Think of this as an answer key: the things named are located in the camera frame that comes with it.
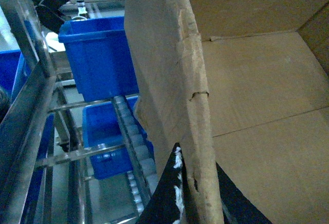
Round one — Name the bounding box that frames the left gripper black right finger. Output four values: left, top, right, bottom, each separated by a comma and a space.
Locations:
216, 163, 272, 224

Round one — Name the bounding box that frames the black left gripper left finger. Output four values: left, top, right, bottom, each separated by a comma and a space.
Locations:
136, 143, 200, 223

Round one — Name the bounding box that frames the large cardboard box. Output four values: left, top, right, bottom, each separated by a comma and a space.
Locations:
125, 0, 328, 223

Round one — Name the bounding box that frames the metal roller shelf rack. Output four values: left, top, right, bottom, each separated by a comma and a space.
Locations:
1, 0, 152, 223

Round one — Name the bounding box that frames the blue plastic bin lower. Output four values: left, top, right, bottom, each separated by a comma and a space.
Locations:
82, 97, 156, 180

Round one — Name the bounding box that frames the blue plastic bin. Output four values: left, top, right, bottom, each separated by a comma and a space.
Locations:
82, 97, 156, 180
58, 16, 139, 102
1, 50, 31, 103

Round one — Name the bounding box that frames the blue plastic bin upper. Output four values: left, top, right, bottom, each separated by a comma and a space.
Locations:
58, 16, 139, 102

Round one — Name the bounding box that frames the blue plastic bin left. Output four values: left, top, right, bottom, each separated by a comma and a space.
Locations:
1, 50, 31, 103

